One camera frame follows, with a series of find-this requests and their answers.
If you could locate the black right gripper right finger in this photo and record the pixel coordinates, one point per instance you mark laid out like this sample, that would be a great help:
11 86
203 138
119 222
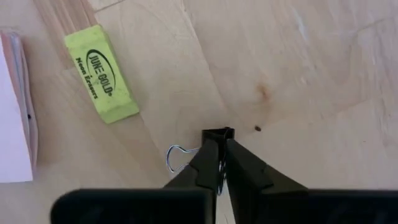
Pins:
280 205

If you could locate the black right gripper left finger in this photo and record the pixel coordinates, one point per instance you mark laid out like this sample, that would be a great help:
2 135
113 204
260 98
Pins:
192 202

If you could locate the black binder clip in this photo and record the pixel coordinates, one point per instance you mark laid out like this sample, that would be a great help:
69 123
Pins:
217 133

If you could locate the yellow-green June Gold eraser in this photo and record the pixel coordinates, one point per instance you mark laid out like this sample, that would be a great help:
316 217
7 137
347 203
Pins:
102 74

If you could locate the pink paper pad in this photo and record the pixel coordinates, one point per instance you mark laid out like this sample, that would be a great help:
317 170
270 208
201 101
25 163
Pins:
12 124

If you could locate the tiny dark crumb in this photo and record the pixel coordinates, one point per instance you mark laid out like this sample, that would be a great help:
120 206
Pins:
257 128

